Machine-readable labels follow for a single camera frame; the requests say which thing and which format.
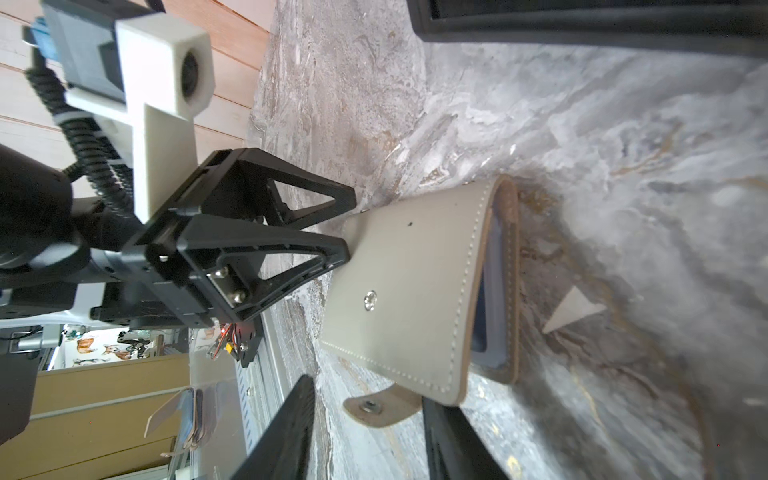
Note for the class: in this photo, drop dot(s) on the beige leather card holder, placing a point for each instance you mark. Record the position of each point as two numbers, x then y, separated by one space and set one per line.
430 296

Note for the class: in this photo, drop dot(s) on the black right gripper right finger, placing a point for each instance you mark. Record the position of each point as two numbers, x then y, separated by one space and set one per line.
454 450

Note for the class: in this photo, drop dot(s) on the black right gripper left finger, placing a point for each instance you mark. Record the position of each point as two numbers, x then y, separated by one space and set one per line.
283 451

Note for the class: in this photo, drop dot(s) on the black plastic bin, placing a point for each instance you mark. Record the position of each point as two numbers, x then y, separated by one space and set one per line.
735 28

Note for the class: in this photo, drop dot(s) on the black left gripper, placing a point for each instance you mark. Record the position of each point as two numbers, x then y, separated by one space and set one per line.
208 258

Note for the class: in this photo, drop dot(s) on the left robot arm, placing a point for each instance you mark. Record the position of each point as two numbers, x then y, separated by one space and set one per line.
47 241

